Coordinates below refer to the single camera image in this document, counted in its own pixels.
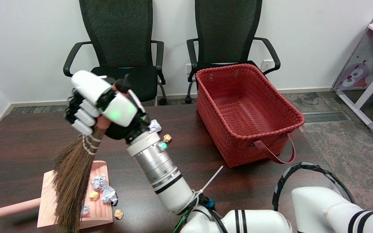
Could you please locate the floor vent grille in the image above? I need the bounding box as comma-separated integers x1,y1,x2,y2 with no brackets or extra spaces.
303,111,352,123

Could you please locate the thin black cable loop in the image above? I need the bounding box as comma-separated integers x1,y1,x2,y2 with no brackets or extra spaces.
203,209,229,233

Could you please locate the black mesh office chair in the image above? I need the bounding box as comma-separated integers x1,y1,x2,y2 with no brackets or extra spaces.
63,0,167,107
186,0,281,104

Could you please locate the red woven basket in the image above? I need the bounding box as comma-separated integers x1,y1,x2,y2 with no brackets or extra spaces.
195,63,305,169

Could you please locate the thick braided black cable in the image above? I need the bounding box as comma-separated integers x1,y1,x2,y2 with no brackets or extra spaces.
272,162,355,211

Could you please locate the brown straw hand broom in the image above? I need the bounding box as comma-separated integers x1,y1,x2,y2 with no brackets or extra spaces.
52,74,132,233

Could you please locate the wooden dustpan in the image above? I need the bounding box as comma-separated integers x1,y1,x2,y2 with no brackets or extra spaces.
0,161,113,228

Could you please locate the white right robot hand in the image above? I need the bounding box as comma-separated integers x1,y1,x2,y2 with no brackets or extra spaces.
65,70,151,144

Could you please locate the green cable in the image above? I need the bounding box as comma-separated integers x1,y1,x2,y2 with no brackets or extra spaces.
175,217,187,233

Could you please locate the white zip tie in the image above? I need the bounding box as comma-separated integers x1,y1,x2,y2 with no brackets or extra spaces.
193,166,223,203

